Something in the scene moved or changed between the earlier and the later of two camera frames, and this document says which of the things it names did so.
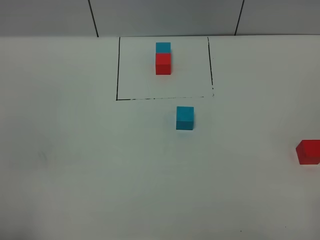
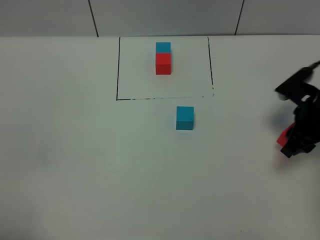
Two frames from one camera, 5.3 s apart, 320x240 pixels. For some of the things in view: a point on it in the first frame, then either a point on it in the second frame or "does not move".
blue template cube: (163, 47) does not move
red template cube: (163, 63) does not move
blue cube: (184, 118) does not move
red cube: (308, 152) -> (282, 139)
